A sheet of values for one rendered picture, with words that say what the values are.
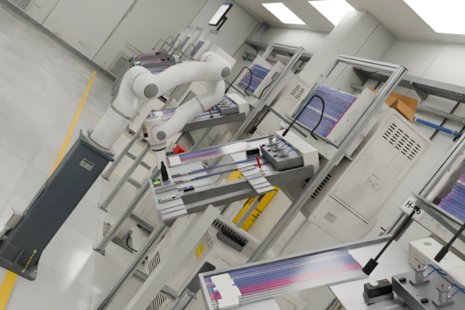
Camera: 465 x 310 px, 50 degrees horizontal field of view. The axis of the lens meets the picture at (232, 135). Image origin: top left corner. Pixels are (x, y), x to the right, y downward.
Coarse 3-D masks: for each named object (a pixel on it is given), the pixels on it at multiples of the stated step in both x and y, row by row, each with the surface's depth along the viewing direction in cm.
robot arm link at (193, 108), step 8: (184, 104) 255; (192, 104) 254; (200, 104) 255; (176, 112) 250; (184, 112) 253; (192, 112) 254; (200, 112) 256; (168, 120) 245; (176, 120) 246; (184, 120) 252; (152, 128) 247; (160, 128) 243; (168, 128) 243; (176, 128) 246; (152, 136) 244; (160, 136) 243; (168, 136) 245
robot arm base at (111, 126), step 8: (112, 112) 233; (104, 120) 234; (112, 120) 233; (120, 120) 234; (128, 120) 237; (96, 128) 235; (104, 128) 234; (112, 128) 234; (120, 128) 236; (88, 136) 235; (96, 136) 234; (104, 136) 234; (112, 136) 235; (96, 144) 233; (104, 144) 235; (112, 144) 239; (104, 152) 233; (112, 152) 240
